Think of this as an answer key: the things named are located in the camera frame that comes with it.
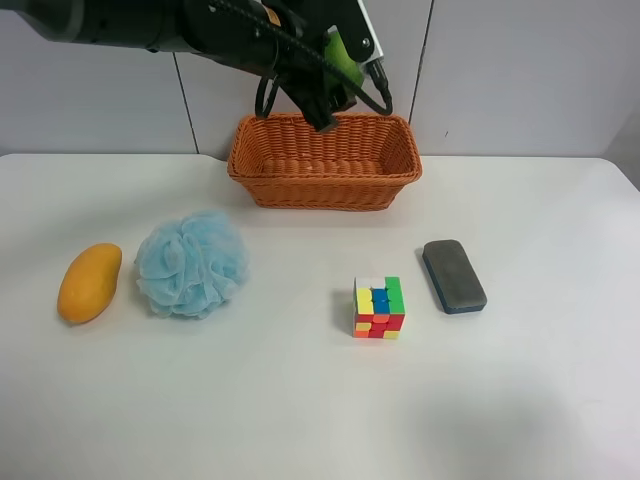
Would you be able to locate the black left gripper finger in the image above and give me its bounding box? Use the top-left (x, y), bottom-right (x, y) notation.
top-left (283, 74), bottom-right (338, 133)

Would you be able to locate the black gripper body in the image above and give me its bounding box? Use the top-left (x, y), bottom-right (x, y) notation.
top-left (189, 1), bottom-right (321, 75)

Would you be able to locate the green lemon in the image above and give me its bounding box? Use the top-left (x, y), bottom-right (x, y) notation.
top-left (324, 30), bottom-right (364, 87)

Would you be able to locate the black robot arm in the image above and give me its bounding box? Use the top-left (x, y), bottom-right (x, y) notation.
top-left (1, 1), bottom-right (337, 132)

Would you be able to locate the orange wicker basket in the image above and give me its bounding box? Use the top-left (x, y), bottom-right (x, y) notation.
top-left (227, 113), bottom-right (422, 212)

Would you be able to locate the blue mesh bath loofah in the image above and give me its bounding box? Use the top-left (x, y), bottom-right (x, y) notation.
top-left (134, 211), bottom-right (249, 319)

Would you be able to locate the multicolour puzzle cube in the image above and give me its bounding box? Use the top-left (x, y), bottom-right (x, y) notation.
top-left (353, 276), bottom-right (406, 339)

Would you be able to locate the grey blue whiteboard eraser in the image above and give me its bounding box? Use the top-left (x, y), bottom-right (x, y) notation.
top-left (422, 239), bottom-right (487, 314)

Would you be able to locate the yellow mango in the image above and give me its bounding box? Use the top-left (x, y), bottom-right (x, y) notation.
top-left (57, 243), bottom-right (122, 325)

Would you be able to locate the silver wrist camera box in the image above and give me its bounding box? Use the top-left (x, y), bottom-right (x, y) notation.
top-left (339, 0), bottom-right (384, 64)

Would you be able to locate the black braided cable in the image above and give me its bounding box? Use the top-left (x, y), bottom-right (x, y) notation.
top-left (209, 0), bottom-right (394, 119)

